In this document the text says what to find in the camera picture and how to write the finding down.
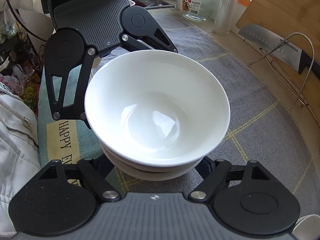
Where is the glass jar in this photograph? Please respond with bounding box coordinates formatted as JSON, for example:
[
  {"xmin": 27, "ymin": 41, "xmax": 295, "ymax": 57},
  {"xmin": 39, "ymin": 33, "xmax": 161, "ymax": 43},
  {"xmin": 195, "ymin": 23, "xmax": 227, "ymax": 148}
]
[{"xmin": 182, "ymin": 0, "xmax": 219, "ymax": 22}]

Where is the black handled kitchen knife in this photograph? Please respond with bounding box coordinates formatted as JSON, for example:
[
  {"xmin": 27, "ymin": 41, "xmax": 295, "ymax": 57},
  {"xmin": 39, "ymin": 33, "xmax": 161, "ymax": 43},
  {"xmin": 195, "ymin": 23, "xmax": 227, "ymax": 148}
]
[{"xmin": 239, "ymin": 23, "xmax": 312, "ymax": 74}]

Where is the teal happy text towel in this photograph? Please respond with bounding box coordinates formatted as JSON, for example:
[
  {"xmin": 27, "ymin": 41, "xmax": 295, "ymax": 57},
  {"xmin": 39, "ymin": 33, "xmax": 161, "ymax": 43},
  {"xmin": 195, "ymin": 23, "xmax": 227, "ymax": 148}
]
[{"xmin": 37, "ymin": 62, "xmax": 136, "ymax": 196}]

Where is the bamboo cutting board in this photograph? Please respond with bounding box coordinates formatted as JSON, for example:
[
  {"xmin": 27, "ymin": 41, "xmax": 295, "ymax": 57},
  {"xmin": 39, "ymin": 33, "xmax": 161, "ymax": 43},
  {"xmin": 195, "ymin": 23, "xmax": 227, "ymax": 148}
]
[{"xmin": 236, "ymin": 0, "xmax": 319, "ymax": 115}]

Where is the metal wire rack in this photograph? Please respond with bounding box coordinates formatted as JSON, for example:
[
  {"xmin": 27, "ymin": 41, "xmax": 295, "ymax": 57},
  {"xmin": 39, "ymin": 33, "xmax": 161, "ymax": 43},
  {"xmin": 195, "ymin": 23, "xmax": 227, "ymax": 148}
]
[{"xmin": 245, "ymin": 26, "xmax": 319, "ymax": 122}]

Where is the black cable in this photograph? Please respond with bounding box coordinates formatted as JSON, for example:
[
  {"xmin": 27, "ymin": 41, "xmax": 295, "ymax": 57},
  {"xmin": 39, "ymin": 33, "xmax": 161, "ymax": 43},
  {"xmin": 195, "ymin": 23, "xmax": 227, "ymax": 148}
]
[{"xmin": 1, "ymin": 0, "xmax": 48, "ymax": 43}]

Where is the clear plastic cup stack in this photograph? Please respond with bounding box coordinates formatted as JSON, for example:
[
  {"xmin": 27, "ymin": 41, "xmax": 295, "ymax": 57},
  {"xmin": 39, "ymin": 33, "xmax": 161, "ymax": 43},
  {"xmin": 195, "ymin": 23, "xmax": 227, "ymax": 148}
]
[{"xmin": 213, "ymin": 0, "xmax": 238, "ymax": 35}]

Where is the small white floral bowl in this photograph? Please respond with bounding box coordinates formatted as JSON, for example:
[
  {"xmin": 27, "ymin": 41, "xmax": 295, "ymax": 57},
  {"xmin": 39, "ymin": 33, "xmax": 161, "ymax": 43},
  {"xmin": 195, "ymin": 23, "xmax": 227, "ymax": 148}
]
[{"xmin": 84, "ymin": 50, "xmax": 231, "ymax": 167}]

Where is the white jacket torso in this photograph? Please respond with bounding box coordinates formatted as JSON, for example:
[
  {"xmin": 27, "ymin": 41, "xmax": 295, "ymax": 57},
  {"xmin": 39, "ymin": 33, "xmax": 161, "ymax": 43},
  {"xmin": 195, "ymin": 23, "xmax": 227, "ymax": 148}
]
[{"xmin": 0, "ymin": 84, "xmax": 41, "ymax": 239}]

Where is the grey checked cloth mat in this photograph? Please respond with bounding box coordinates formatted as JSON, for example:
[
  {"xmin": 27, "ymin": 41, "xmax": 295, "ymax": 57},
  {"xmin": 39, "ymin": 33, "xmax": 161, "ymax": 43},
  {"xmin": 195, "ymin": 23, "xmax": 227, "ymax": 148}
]
[{"xmin": 94, "ymin": 10, "xmax": 320, "ymax": 221}]

